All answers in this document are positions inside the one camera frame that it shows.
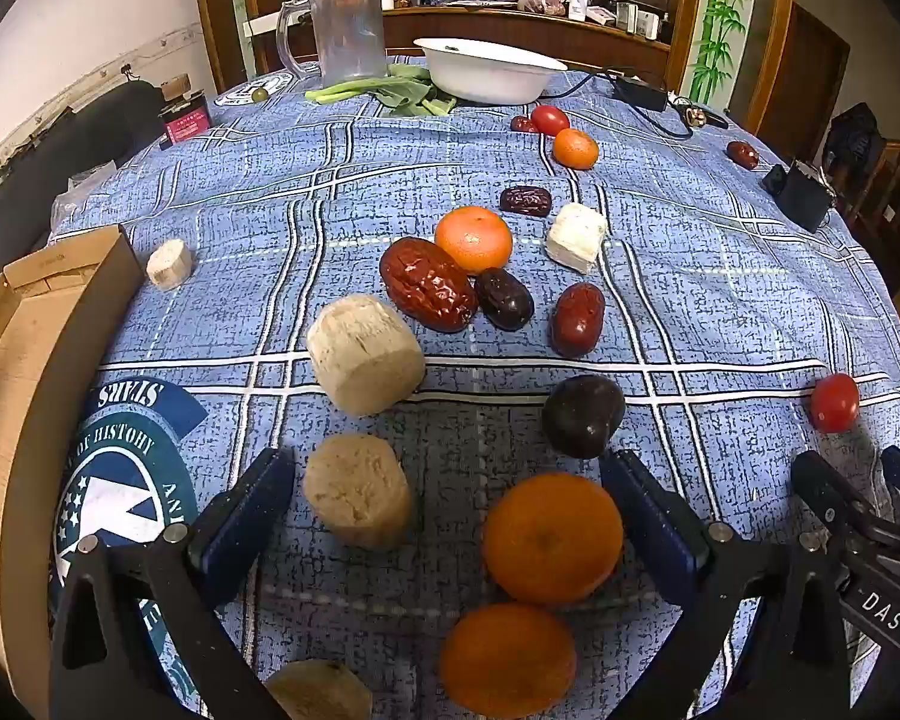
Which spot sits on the wooden counter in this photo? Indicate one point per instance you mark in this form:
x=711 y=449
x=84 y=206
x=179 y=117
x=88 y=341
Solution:
x=495 y=22

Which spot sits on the green leafy vegetable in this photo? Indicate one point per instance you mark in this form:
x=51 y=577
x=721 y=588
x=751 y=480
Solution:
x=394 y=94

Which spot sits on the dark red wrinkled date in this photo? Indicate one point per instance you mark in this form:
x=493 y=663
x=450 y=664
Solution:
x=526 y=200

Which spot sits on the white speckled chunk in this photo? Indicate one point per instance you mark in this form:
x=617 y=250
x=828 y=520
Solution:
x=576 y=237

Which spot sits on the wooden chair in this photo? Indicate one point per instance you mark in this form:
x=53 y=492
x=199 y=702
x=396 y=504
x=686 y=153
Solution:
x=896 y=187

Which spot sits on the dark purple jujube date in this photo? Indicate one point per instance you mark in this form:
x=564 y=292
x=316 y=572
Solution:
x=503 y=298

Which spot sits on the brown cardboard box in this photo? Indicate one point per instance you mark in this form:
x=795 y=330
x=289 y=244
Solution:
x=22 y=390

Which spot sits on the large red jujube date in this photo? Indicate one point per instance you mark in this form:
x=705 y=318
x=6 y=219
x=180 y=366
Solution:
x=427 y=283

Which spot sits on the black pouch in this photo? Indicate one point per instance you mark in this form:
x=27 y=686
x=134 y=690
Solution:
x=801 y=191

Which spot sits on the clear plastic pitcher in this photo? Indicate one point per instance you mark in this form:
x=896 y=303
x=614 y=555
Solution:
x=341 y=30

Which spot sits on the small beige cylindrical chunk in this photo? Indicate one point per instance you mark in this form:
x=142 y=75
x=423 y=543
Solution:
x=169 y=264

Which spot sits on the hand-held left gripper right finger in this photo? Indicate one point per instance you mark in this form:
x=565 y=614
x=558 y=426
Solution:
x=651 y=532

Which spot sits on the large beige cylindrical chunk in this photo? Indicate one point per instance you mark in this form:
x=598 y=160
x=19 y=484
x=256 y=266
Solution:
x=365 y=355

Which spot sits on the black jacket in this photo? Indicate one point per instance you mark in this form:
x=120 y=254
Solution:
x=855 y=139

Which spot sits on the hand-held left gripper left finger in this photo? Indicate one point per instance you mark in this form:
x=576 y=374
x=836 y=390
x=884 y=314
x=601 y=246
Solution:
x=246 y=521

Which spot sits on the white bowl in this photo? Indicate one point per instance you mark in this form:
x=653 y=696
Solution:
x=490 y=69

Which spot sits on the dark bottle with red label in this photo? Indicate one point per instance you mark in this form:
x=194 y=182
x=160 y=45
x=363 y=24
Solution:
x=184 y=118

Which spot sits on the orange mandarin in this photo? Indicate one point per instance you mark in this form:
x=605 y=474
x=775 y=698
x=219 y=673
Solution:
x=574 y=148
x=473 y=238
x=508 y=658
x=552 y=538

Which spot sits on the dark purple plum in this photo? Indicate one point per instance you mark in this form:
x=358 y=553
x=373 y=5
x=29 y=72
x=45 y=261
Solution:
x=584 y=415

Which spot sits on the blue plaid tablecloth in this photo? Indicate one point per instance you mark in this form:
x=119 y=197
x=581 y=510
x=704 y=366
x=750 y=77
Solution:
x=682 y=300

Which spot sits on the crumpled clear plastic bag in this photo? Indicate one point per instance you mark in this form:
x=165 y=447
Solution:
x=82 y=191

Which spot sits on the black sofa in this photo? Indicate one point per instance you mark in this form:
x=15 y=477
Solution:
x=52 y=142

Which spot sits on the red tomato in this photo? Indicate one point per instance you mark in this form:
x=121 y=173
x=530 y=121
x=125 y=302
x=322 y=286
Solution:
x=550 y=119
x=834 y=402

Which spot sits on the bamboo wall decal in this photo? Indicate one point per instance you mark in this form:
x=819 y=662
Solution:
x=720 y=15

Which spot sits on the wooden door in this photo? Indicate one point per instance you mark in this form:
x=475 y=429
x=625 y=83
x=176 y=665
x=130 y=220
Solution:
x=802 y=75

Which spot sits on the small red jujube date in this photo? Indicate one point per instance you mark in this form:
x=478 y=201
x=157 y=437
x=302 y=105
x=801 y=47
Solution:
x=523 y=124

